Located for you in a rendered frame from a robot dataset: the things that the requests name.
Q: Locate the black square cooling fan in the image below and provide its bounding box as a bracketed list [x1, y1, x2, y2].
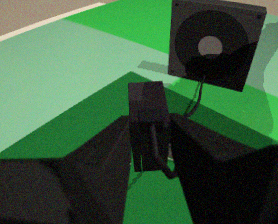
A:
[168, 0, 267, 92]

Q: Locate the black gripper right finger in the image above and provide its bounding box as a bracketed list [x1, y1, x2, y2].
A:
[169, 113, 278, 224]

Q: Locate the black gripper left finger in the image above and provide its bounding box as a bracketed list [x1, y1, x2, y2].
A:
[0, 115, 132, 224]

